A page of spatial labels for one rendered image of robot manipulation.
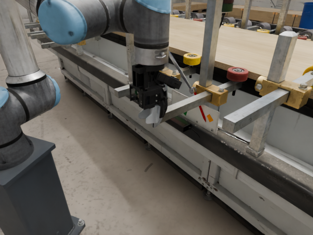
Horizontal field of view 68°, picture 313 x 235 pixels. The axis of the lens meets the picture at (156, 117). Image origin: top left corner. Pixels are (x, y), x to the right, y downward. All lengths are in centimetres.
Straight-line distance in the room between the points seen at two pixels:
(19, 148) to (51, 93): 25
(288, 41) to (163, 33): 32
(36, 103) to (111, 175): 89
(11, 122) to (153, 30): 65
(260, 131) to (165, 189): 96
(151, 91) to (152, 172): 117
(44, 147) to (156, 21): 75
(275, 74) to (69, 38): 54
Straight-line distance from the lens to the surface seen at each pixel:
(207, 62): 86
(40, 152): 108
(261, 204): 136
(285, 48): 71
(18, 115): 101
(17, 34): 101
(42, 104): 106
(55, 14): 54
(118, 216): 152
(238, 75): 95
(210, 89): 88
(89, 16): 55
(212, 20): 83
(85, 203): 162
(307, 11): 649
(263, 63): 113
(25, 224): 120
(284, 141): 106
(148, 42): 58
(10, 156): 104
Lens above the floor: 123
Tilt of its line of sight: 32 degrees down
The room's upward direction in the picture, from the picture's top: straight up
